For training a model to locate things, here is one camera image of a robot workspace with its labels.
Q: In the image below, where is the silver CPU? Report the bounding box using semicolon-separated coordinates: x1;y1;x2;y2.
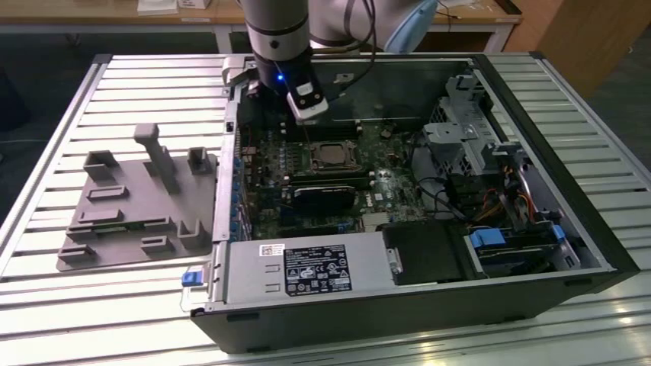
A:
315;146;349;167

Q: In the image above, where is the black RAM slot bank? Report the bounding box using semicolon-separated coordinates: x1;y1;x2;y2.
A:
282;118;361;141

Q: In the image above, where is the black drive cover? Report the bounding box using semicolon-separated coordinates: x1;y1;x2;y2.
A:
379;220;478;286

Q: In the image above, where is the black RAM stick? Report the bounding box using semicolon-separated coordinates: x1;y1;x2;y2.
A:
289;170;369;180
290;177;371;188

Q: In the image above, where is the black graphics card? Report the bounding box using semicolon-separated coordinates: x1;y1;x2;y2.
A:
290;185;358;217

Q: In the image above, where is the green motherboard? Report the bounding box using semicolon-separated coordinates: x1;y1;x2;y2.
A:
231;121;439;243

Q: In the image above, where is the metal disk bay cage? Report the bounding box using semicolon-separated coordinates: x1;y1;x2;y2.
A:
422;74;515;176

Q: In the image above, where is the wooden desk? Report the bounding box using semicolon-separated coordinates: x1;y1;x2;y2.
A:
0;0;525;54

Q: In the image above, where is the small silver heat sink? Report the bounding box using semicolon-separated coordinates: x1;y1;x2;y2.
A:
362;213;391;233

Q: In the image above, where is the grey parts rack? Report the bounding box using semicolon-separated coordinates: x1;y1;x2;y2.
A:
54;124;221;272

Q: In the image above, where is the grey power supply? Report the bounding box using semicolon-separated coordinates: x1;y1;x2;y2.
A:
217;233;403;306

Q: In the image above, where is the blue disk carrier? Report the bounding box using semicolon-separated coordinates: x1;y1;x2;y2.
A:
469;226;559;279

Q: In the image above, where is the wooden cabinet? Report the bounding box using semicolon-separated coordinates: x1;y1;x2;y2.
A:
503;0;651;99

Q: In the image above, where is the black PC case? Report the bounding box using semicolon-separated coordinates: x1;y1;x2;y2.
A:
191;52;641;354

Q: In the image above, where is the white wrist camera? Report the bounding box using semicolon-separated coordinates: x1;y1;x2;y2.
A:
286;81;330;124

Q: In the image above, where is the black wire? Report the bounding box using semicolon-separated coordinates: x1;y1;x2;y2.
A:
414;177;470;222

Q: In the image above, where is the orange yellow wire bundle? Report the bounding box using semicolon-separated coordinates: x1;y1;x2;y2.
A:
478;186;538;222

